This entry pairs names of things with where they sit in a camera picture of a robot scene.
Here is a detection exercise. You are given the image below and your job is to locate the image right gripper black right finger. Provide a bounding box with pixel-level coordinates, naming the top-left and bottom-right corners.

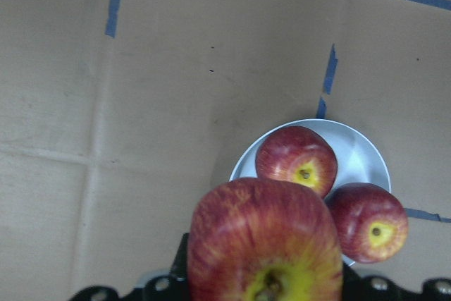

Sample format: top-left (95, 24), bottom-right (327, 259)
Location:
top-left (341, 264), bottom-right (362, 301)

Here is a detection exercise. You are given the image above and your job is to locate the image right gripper black left finger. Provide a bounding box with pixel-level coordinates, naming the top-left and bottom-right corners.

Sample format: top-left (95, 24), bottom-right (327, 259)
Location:
top-left (169, 233), bottom-right (190, 300)

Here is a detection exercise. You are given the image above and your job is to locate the striped red yellow apple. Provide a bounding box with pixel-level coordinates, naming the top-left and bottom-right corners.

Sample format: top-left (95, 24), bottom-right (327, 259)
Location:
top-left (187, 178), bottom-right (343, 300)

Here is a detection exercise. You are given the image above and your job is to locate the red apple plate back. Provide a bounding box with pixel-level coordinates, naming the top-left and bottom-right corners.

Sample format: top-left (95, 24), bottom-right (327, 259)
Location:
top-left (325, 183), bottom-right (409, 264)

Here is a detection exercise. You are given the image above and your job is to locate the red apple plate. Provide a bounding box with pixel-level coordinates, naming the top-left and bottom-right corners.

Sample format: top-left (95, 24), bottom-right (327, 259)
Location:
top-left (255, 125), bottom-right (338, 198)
top-left (325, 183), bottom-right (409, 264)

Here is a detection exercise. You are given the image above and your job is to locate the silver metal plate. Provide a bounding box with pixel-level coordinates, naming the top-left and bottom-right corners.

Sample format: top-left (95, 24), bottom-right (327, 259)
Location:
top-left (228, 118), bottom-right (392, 267)

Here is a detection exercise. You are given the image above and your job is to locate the red apple plate front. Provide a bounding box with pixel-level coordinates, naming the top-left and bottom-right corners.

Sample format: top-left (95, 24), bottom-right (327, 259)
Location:
top-left (255, 125), bottom-right (338, 198)

